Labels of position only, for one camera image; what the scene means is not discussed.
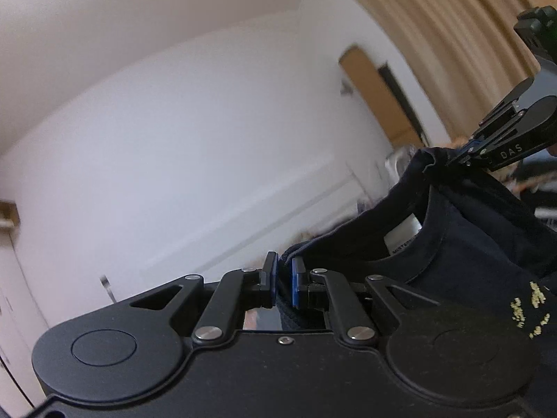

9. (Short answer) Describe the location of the tall brown cardboard roll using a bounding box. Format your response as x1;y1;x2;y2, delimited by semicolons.
339;46;431;144

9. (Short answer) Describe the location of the black flat panel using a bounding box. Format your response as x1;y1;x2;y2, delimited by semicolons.
378;64;431;145

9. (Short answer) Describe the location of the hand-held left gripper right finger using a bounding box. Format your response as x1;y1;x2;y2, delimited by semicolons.
292;258;440;346

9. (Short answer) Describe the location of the navy t-shirt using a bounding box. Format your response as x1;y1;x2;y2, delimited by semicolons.
278;146;557;418

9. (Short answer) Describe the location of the beige curtain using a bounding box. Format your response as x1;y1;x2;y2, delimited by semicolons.
322;0;557;149

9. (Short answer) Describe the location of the cardboard box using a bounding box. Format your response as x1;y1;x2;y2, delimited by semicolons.
0;200;20;228

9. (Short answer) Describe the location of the white headboard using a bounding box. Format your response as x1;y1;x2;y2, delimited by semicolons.
143;148;392;288

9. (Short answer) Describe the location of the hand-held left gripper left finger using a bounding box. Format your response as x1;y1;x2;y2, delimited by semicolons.
117;251;279;346

